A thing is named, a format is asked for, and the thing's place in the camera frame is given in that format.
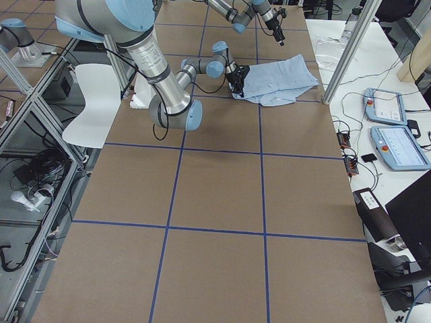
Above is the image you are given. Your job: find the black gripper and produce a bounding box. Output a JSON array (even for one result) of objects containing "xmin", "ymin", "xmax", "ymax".
[
  {"xmin": 226, "ymin": 65, "xmax": 250, "ymax": 98},
  {"xmin": 264, "ymin": 7, "xmax": 287, "ymax": 46}
]

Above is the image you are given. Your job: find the light blue button shirt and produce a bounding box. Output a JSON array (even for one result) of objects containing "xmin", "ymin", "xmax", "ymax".
[{"xmin": 232, "ymin": 55, "xmax": 319, "ymax": 107}]

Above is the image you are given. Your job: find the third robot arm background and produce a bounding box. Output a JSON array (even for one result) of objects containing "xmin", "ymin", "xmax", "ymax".
[{"xmin": 1, "ymin": 18, "xmax": 52, "ymax": 68}]

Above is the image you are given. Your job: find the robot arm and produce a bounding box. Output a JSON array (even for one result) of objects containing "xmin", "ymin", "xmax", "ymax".
[
  {"xmin": 204, "ymin": 0, "xmax": 287, "ymax": 46},
  {"xmin": 55, "ymin": 0, "xmax": 250, "ymax": 131}
]

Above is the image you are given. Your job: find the far blue teach pendant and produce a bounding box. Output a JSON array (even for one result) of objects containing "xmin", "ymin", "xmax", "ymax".
[{"xmin": 364, "ymin": 87, "xmax": 407, "ymax": 125}]

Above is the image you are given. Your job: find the blue teach pendant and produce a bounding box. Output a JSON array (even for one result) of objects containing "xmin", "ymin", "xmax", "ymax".
[
  {"xmin": 370, "ymin": 125, "xmax": 430, "ymax": 171},
  {"xmin": 364, "ymin": 87, "xmax": 407, "ymax": 125}
]

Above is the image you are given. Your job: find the white plastic chair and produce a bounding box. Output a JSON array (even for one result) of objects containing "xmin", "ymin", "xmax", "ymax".
[{"xmin": 62, "ymin": 63, "xmax": 121, "ymax": 149}]

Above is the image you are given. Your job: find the black smartphone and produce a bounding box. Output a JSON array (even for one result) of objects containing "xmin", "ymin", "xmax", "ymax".
[{"xmin": 361, "ymin": 153, "xmax": 378, "ymax": 163}]

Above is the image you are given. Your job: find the near blue teach pendant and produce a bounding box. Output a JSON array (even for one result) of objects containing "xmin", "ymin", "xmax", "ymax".
[{"xmin": 370, "ymin": 125, "xmax": 430, "ymax": 171}]

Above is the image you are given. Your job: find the black labelled box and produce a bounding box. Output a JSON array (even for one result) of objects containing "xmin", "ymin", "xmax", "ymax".
[{"xmin": 353, "ymin": 188, "xmax": 399, "ymax": 242}]

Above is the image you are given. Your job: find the black computer monitor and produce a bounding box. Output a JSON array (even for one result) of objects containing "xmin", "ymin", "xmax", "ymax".
[{"xmin": 385, "ymin": 172, "xmax": 430, "ymax": 268}]

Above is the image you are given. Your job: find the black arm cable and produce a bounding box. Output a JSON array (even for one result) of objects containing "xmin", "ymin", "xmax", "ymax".
[{"xmin": 100, "ymin": 46, "xmax": 236, "ymax": 141}]

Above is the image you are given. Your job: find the white camera pole base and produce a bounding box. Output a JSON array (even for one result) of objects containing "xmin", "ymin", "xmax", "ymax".
[{"xmin": 130, "ymin": 74, "xmax": 156, "ymax": 109}]

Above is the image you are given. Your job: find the aluminium frame post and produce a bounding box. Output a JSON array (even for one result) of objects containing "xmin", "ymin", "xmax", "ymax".
[{"xmin": 322, "ymin": 0, "xmax": 382, "ymax": 105}]

